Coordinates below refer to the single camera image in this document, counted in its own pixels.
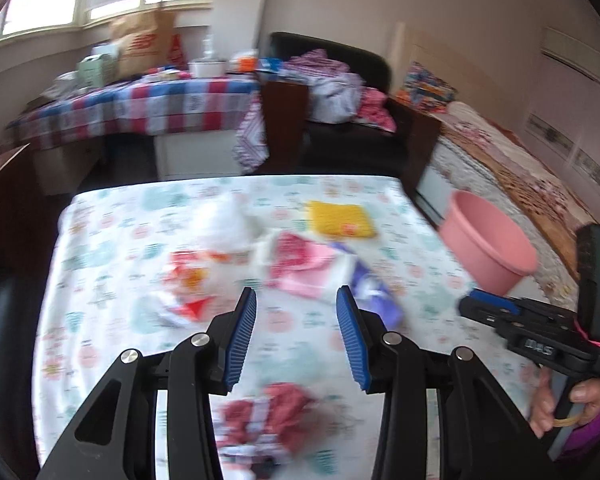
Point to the beige headboard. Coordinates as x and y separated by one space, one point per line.
430 45

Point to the black armchair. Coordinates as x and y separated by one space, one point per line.
350 135

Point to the dark wooden side table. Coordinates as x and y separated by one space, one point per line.
285 110

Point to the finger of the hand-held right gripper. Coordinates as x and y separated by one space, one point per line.
492 300
480 316

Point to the purple patterned cloth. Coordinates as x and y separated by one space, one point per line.
252 135

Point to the dark red wrapper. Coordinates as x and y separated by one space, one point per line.
275 415

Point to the checked tablecloth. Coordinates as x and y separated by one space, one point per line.
155 105

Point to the purple wrapper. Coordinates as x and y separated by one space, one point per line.
375 292

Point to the colourful printed pillow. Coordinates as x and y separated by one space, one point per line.
425 87

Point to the brown floral blanket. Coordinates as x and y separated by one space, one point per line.
520 170

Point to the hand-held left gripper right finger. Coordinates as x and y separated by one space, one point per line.
352 340

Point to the brown wooden cabinet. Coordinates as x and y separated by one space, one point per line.
5 185

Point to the yellow cloth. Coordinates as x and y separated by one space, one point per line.
340 217

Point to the person's right forearm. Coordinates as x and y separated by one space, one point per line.
597 430

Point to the pale striped shirt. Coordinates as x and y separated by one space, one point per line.
332 95

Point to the person's right hand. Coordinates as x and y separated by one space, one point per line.
542 405

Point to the pink checked garment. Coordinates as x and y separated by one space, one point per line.
312 60

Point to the pink floral quilt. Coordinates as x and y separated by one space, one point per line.
480 120

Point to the white bowl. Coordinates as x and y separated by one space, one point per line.
207 67

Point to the brown paper bag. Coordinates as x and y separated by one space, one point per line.
140 42

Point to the orange tissue box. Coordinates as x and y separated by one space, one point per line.
245 62

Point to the red card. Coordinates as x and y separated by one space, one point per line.
177 52

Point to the wardrobe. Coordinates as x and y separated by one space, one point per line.
575 110

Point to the pink plastic bucket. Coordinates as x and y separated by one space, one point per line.
485 245

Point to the blue packet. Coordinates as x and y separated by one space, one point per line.
270 64

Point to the white figurine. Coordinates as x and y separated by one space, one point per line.
209 47

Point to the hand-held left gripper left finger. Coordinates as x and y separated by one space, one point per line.
242 340

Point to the white cabinet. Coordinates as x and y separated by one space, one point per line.
195 155

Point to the pink dotted garment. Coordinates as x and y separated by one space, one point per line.
375 107

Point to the white cloth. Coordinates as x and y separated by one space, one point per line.
220 220

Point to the white wrapper pink red print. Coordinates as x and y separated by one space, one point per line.
300 265

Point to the green box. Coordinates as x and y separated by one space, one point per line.
97 67

